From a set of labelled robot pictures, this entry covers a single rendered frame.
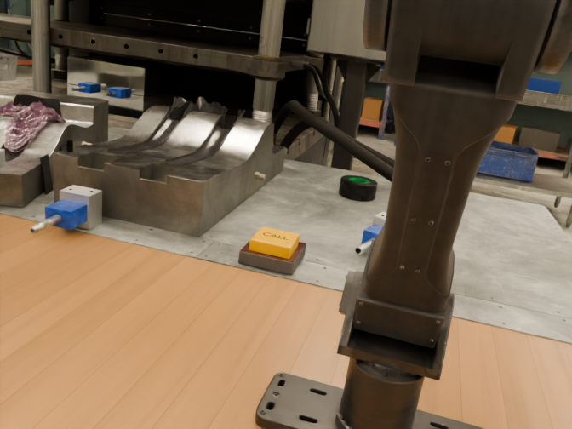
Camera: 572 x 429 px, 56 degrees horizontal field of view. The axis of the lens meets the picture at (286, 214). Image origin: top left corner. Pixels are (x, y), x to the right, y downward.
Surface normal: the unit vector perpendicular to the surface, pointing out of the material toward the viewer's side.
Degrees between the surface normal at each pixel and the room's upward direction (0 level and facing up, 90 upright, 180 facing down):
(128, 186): 90
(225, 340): 0
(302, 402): 0
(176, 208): 90
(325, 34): 90
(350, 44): 90
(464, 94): 120
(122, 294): 0
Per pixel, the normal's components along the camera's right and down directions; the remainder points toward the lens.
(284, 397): 0.12, -0.94
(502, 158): -0.30, 0.32
